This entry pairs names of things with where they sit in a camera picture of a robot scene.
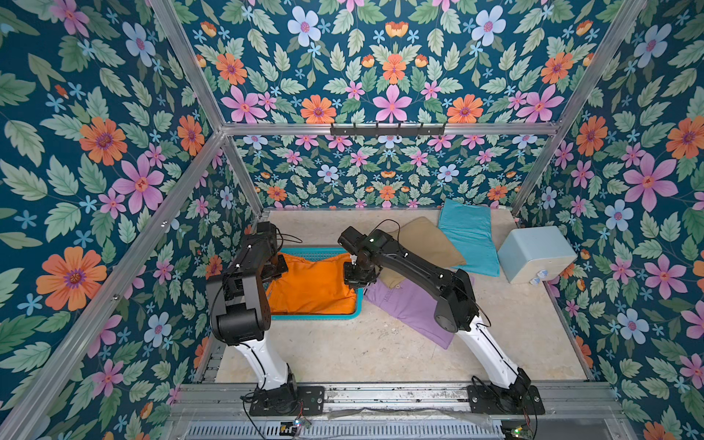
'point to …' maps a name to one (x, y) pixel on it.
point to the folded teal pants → (468, 228)
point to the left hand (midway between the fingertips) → (276, 273)
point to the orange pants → (313, 287)
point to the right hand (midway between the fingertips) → (348, 284)
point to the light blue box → (534, 254)
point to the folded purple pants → (412, 302)
